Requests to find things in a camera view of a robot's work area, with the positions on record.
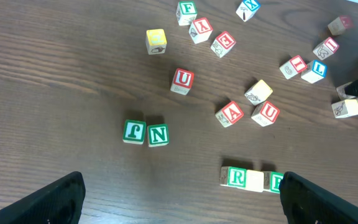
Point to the green F block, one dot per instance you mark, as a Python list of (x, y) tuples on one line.
[(186, 12)]

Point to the green B block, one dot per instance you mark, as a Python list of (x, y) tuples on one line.
[(272, 181)]

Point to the blue L block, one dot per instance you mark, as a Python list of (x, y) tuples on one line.
[(315, 72)]

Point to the red u block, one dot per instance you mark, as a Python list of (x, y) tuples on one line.
[(182, 81), (265, 114)]

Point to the red A block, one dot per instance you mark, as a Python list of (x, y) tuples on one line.
[(229, 114)]

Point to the red X block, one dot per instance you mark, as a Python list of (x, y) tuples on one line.
[(200, 30)]

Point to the red I block upper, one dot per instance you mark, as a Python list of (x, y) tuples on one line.
[(326, 48)]

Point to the red block far top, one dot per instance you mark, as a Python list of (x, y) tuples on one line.
[(340, 25)]

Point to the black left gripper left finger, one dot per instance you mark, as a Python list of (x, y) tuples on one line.
[(59, 202)]

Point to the yellow S block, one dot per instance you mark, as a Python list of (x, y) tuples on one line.
[(345, 108)]

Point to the green N block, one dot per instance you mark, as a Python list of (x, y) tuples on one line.
[(158, 135)]

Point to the blue X block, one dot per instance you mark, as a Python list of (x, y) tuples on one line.
[(247, 9)]

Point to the red I block beside L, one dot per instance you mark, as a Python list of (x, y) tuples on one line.
[(293, 67)]

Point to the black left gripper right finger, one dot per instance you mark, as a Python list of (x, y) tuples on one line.
[(306, 202)]

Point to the green R block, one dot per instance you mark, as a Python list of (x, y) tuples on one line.
[(233, 177)]

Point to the green J block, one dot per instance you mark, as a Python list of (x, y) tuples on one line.
[(134, 131)]

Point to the red E block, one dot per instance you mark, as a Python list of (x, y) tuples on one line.
[(223, 43)]

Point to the red U block centre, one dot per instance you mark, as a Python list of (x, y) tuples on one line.
[(265, 114)]

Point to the red U block left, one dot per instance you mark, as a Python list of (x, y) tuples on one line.
[(182, 81)]

